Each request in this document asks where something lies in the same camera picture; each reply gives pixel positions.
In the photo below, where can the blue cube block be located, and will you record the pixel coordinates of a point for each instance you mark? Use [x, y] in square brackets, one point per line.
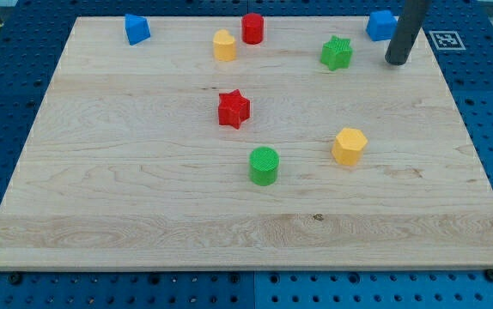
[381, 25]

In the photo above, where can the green star block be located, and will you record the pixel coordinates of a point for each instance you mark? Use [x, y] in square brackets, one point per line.
[336, 53]

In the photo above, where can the white fiducial marker tag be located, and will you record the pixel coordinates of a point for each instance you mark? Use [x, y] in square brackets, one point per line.
[445, 40]

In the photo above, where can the yellow hexagon block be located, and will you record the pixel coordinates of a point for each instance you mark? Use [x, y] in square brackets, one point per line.
[348, 146]

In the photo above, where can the wooden board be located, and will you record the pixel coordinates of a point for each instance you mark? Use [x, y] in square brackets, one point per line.
[126, 167]

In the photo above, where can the blue triangle block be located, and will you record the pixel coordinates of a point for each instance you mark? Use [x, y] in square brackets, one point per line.
[136, 28]

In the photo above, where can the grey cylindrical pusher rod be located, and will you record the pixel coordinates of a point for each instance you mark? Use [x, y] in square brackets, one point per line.
[409, 25]

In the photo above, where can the red cylinder block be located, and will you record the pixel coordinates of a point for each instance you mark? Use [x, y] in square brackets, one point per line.
[252, 28]

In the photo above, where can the yellow heart block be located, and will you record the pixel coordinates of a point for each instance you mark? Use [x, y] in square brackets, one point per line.
[224, 46]

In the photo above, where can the green cylinder block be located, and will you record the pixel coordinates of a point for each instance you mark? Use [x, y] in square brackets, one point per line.
[263, 166]

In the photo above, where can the red star block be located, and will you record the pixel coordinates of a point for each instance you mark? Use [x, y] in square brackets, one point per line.
[233, 109]

